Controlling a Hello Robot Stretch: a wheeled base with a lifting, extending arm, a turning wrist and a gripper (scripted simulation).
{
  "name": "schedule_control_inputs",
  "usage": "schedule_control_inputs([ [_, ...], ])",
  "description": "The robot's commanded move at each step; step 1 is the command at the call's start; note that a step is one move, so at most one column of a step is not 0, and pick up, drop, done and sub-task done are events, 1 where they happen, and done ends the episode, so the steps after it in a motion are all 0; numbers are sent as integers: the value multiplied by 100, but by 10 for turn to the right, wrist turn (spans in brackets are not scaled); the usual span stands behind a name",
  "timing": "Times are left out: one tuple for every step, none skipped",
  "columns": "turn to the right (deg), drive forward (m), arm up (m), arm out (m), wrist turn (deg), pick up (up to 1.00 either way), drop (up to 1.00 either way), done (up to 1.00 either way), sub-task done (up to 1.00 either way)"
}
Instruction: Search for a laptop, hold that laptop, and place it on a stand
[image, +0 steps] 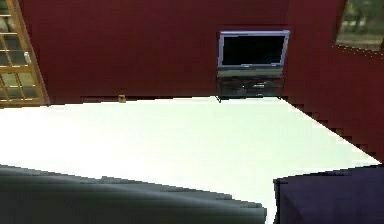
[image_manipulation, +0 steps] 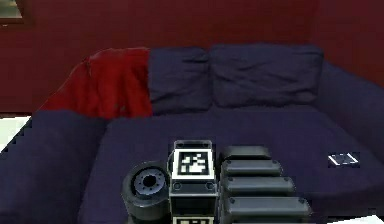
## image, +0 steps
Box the dark blue armchair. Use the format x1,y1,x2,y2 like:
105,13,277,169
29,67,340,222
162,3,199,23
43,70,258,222
273,164,384,224

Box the dark glass television stand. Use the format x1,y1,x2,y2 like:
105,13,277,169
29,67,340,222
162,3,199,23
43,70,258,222
215,76,286,103

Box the window with dark frame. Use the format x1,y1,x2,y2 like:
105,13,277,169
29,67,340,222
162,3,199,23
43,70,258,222
333,0,384,54

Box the dark grey sofa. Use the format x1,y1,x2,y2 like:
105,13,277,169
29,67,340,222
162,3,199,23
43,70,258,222
0,163,268,224

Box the silver framed television set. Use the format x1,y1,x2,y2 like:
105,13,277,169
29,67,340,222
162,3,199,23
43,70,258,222
217,29,291,80

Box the wooden glazed room door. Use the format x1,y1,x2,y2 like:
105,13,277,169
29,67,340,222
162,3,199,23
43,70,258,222
0,0,51,109

